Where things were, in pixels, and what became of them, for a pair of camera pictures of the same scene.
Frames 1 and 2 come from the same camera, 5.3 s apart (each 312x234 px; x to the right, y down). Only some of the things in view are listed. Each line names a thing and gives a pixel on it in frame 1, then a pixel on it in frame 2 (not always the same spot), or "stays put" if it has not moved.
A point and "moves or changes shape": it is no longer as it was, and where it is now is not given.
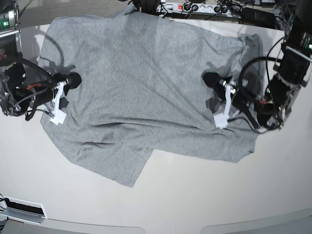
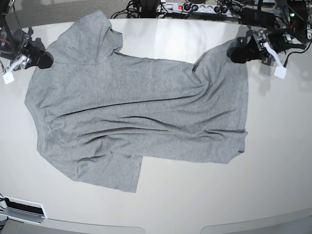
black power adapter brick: x=255 y=17 stays put
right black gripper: x=242 y=98 to x=244 y=49
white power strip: x=187 y=8 stays put
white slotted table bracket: x=23 y=210 stays put
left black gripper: x=47 y=88 to x=35 y=50
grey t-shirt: x=142 y=89 moves or changes shape
